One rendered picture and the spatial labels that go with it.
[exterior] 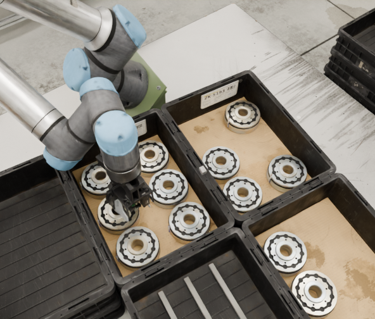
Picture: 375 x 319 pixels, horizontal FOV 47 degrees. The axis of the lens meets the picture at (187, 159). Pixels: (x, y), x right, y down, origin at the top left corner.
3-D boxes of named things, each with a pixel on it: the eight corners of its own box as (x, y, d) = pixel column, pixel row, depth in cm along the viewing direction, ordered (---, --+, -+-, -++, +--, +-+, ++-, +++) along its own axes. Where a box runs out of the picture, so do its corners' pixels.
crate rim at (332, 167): (158, 111, 118) (158, 106, 116) (248, 73, 126) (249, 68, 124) (237, 228, 99) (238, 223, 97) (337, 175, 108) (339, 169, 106)
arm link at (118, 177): (95, 154, 88) (129, 135, 90) (99, 166, 91) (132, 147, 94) (115, 180, 84) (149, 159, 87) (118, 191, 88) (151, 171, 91)
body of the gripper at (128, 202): (128, 220, 97) (121, 195, 87) (108, 193, 101) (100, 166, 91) (155, 202, 100) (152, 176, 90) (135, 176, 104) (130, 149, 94)
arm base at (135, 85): (107, 97, 140) (83, 91, 132) (125, 54, 137) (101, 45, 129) (135, 117, 132) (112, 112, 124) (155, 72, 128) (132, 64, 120)
